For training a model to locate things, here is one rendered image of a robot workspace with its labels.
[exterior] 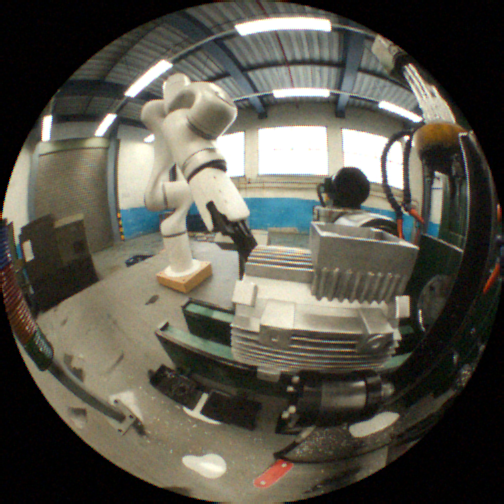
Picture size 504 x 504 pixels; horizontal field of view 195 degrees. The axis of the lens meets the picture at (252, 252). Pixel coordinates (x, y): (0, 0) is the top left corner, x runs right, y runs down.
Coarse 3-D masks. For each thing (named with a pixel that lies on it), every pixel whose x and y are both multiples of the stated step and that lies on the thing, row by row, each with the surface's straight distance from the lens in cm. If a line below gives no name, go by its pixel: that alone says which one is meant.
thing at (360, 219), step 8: (344, 216) 57; (352, 216) 53; (360, 216) 49; (368, 216) 47; (376, 216) 47; (384, 216) 48; (344, 224) 50; (352, 224) 46; (360, 224) 44; (368, 224) 45; (376, 224) 46; (384, 224) 48; (392, 224) 50; (392, 232) 50
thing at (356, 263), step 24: (312, 240) 20; (336, 240) 14; (360, 240) 15; (384, 240) 25; (336, 264) 15; (360, 264) 16; (384, 264) 17; (408, 264) 20; (312, 288) 16; (336, 288) 16; (360, 288) 18; (384, 288) 19
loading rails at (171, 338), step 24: (192, 312) 40; (216, 312) 38; (168, 336) 34; (192, 336) 34; (216, 336) 42; (408, 336) 49; (192, 360) 35; (216, 360) 29; (240, 384) 35; (264, 384) 32; (288, 384) 30
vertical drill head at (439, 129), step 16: (416, 64) 47; (416, 80) 44; (432, 80) 45; (416, 96) 44; (432, 96) 40; (432, 112) 38; (448, 112) 39; (432, 128) 31; (448, 128) 31; (416, 144) 34; (432, 144) 31; (448, 144) 30; (432, 160) 35; (448, 160) 36; (464, 160) 34; (432, 176) 34; (448, 176) 43; (464, 176) 43
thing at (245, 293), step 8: (240, 280) 16; (240, 288) 15; (248, 288) 15; (256, 288) 16; (232, 296) 15; (240, 296) 15; (248, 296) 15; (256, 296) 16; (400, 296) 20; (408, 296) 21; (240, 304) 15; (248, 304) 15; (392, 304) 20; (400, 304) 19; (408, 304) 20; (392, 312) 20; (400, 312) 19; (408, 312) 20
